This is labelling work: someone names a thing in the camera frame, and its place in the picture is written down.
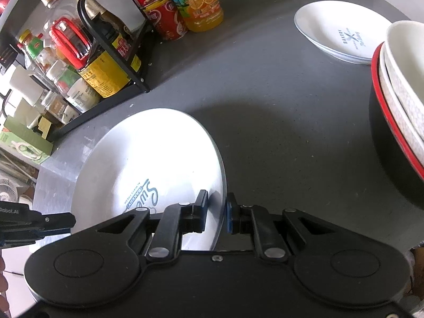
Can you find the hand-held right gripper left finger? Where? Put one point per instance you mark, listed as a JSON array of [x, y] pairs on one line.
[[202, 210]]

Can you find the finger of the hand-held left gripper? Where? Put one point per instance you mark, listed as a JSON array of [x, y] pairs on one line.
[[49, 222], [20, 238]]

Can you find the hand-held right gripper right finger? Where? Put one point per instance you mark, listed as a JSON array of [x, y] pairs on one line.
[[229, 213]]

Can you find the white plate with blue print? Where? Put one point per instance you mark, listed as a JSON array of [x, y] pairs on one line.
[[149, 159]]

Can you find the red and black bowl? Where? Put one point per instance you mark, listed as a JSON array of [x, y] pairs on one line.
[[387, 132]]

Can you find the white patterned bowl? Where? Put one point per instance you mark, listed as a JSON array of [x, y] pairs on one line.
[[396, 106]]

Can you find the white ribbed bowl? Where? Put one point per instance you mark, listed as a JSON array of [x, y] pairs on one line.
[[407, 53]]

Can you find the small white fan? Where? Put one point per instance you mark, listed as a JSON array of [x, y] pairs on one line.
[[8, 190]]

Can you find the green cardboard box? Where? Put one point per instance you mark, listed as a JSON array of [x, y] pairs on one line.
[[23, 142]]

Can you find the small glass spice jar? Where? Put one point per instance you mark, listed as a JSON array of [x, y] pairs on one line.
[[56, 106]]

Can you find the white jar with label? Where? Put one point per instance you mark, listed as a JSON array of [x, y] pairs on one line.
[[82, 94]]

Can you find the white squeeze bottle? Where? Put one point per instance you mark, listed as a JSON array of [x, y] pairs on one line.
[[26, 84]]

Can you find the black metal rack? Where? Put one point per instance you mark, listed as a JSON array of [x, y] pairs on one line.
[[132, 69]]

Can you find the green label bottle yellow cap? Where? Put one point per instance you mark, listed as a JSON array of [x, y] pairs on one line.
[[33, 44]]

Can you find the orange juice bottle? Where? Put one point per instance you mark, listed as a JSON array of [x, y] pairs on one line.
[[198, 3]]

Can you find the small white plate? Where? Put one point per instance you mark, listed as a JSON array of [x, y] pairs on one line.
[[331, 26]]

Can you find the clear bottle with gold cap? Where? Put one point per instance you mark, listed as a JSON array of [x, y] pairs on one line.
[[58, 6]]

